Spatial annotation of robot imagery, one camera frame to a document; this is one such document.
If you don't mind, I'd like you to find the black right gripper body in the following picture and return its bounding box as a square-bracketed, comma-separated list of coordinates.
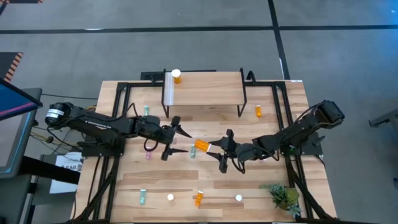
[219, 129, 259, 174]

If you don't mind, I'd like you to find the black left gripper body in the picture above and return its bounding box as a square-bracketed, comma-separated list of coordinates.
[149, 116, 181, 161]

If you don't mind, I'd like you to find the large orange medicine bottle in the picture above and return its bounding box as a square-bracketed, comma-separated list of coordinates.
[194, 139, 212, 153]
[170, 68, 182, 84]

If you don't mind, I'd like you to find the wooden shelf with black legs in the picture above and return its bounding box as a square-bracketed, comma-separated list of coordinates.
[160, 68, 248, 119]

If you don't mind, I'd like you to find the potted green succulent plant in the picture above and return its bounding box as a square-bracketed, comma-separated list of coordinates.
[259, 183, 302, 219]

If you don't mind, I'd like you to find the white paper sheet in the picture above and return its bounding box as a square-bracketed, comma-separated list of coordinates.
[49, 151, 85, 194]

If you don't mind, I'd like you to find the black stand base beam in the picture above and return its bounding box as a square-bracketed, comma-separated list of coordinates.
[20, 155, 81, 185]

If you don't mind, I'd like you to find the grey stand leg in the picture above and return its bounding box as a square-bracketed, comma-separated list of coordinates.
[369, 108, 398, 128]

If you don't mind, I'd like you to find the monitor with blue screen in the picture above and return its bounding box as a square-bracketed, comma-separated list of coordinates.
[0, 77, 44, 122]

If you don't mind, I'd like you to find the grey monitor cart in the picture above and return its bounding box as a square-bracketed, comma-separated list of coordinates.
[0, 88, 44, 180]

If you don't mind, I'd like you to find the black aluminium table frame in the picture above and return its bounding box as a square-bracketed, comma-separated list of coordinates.
[70, 80, 335, 223]

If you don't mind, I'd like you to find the black floor cable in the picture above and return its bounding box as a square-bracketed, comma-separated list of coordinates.
[42, 93, 98, 101]

